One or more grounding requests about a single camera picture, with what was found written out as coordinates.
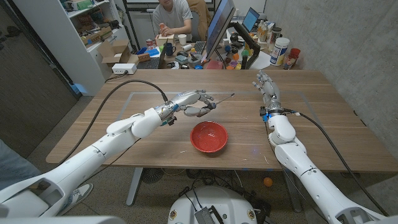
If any white robot torso base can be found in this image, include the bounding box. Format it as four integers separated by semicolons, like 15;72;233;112
167;185;258;224

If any dark blue mug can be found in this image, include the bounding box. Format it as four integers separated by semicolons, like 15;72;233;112
164;42;177;57

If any white shelf unit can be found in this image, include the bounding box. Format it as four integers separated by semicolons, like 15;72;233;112
12;0;131;96

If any white labelled canister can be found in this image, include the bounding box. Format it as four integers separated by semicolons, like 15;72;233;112
269;37;290;67

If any black keyboard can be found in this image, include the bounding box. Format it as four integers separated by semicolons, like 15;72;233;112
193;40;207;55

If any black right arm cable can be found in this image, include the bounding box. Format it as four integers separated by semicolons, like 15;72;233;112
282;108;389;217

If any person in blue jeans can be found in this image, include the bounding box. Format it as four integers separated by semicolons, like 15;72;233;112
0;138;94;217

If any seated person grey t-shirt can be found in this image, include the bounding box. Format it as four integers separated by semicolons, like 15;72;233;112
152;0;193;37

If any white power box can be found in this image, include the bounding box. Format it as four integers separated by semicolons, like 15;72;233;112
111;63;137;75

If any open cardboard box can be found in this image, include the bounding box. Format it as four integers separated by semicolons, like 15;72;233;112
96;39;140;68

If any brown jacket on chair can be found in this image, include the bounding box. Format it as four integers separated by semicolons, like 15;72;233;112
186;0;212;34

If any grey power brick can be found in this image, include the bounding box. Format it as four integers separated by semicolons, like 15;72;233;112
194;207;216;224

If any laptop with blue screen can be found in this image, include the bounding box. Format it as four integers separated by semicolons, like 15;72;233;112
241;7;261;34

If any black computer monitor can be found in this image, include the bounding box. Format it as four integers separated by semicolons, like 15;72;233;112
205;0;236;60

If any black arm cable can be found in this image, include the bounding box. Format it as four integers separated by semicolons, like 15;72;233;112
57;79;170;167
282;108;389;217

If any dark open laptop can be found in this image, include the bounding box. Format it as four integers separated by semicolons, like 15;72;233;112
136;40;169;70

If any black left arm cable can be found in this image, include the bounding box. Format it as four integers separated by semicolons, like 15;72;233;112
57;79;170;167

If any grey table leg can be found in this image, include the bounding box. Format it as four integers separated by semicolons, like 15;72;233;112
126;167;144;207
283;172;304;213

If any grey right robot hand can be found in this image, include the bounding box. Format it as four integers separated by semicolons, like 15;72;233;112
252;70;284;114

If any pink flat box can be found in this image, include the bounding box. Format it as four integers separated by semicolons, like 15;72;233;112
205;60;224;70

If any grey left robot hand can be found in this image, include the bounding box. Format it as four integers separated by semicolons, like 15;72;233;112
155;89;218;123

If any red bowl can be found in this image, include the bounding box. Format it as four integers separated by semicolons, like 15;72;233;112
190;121;229;154

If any small wooden box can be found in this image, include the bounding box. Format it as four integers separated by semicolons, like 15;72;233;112
154;32;175;47

